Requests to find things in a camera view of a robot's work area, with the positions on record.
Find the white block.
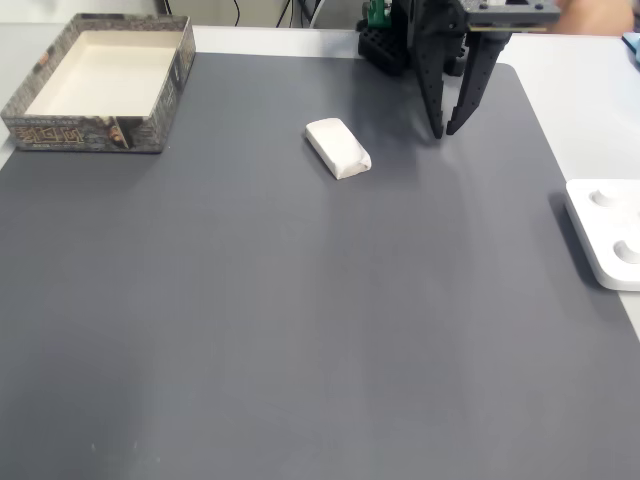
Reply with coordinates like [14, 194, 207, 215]
[304, 116, 374, 182]

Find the patterned cardboard box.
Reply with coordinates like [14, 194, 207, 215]
[0, 13, 197, 155]

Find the green circuit board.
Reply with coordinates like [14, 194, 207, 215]
[366, 0, 392, 28]

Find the blue object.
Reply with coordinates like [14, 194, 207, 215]
[621, 30, 640, 70]

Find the white tray with round recesses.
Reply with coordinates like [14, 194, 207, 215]
[564, 178, 640, 292]

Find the gray table mat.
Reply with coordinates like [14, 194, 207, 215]
[0, 51, 640, 480]

